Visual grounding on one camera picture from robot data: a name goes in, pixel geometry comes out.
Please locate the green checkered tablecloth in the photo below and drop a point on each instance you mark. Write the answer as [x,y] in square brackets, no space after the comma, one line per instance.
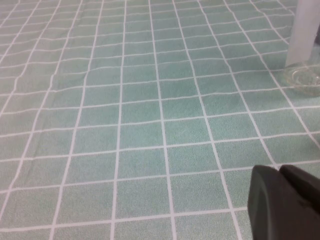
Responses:
[140,120]

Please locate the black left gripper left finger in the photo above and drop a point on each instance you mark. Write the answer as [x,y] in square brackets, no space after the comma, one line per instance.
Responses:
[275,212]

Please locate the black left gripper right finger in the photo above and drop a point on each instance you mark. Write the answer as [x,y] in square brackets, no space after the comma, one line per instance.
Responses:
[305,187]

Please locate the clear bottle with white cap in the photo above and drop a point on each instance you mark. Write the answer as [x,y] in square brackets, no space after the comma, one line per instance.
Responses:
[302,30]

